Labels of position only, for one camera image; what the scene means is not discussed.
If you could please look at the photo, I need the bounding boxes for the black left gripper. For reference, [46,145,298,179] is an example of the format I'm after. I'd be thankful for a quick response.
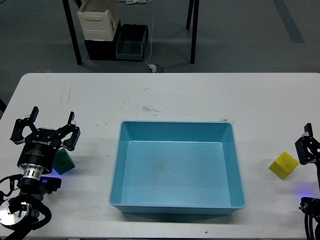
[10,106,81,174]

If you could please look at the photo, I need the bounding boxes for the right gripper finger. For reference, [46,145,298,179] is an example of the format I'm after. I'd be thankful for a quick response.
[295,123,320,165]

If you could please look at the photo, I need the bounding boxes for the yellow block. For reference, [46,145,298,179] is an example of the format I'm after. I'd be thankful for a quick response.
[269,151,299,180]

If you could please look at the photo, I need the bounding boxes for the green block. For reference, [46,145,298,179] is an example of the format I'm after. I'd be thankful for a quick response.
[53,148,75,175]

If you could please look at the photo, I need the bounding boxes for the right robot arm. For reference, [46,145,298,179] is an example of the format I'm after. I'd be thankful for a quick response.
[295,123,320,240]

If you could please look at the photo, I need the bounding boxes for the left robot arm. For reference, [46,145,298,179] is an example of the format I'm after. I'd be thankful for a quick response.
[0,106,81,240]

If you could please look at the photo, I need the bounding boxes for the black box under crate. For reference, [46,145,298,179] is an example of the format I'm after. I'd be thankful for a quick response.
[84,22,122,61]

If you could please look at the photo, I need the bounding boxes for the blue plastic tray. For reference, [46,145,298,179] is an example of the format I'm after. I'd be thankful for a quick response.
[109,121,246,215]

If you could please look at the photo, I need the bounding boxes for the dark grey storage bin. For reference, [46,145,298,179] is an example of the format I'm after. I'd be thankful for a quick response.
[116,24,149,62]

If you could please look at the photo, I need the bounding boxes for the white power adapter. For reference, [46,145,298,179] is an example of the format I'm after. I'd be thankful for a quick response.
[148,64,157,73]

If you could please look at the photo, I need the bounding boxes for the cream plastic crate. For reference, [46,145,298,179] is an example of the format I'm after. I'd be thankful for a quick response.
[77,0,120,42]

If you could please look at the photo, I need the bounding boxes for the black table leg left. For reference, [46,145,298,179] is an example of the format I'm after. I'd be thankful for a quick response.
[62,0,82,65]

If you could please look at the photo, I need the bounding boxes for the black table leg right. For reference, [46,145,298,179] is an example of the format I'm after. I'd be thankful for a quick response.
[190,0,200,64]

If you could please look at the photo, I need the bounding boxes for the black slanted table leg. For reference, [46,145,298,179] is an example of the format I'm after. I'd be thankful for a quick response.
[185,0,195,30]

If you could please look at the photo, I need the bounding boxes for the white cable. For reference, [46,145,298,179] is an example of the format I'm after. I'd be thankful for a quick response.
[117,0,155,66]

